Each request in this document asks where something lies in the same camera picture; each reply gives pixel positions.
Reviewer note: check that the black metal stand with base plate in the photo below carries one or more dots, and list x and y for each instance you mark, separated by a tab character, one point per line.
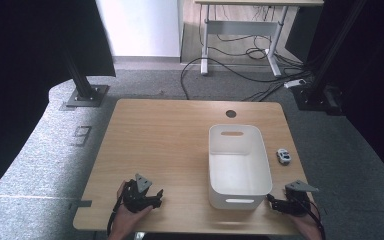
85	90

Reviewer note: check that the white power strip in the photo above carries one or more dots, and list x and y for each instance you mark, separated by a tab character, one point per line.
294	83

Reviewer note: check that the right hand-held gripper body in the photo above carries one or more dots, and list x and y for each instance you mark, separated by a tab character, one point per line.
295	205

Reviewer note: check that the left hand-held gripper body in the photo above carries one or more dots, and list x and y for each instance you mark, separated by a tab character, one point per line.
136	200

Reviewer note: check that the person's right hand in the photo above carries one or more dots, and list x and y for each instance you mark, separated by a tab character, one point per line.
310	228

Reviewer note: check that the small white toy car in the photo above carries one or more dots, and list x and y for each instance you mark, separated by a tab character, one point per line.
283	156

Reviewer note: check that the white-framed wooden desk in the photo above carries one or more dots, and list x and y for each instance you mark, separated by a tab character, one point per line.
240	27

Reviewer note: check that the grey floor socket plate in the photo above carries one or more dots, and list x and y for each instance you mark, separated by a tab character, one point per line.
82	135

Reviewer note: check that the person's left hand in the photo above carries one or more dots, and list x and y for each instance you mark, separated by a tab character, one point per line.
125	220

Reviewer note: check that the white wall panel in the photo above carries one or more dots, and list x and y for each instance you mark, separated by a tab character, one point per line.
140	26

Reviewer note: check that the grey tape strip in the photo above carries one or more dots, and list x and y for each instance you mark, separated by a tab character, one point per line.
81	203

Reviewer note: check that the white plastic storage bin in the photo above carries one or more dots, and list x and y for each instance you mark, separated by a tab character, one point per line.
238	173

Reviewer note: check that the black metal stand with dark base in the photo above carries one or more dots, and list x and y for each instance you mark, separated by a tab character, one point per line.
320	93

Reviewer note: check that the black curtain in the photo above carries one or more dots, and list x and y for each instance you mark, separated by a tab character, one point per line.
376	83
20	66

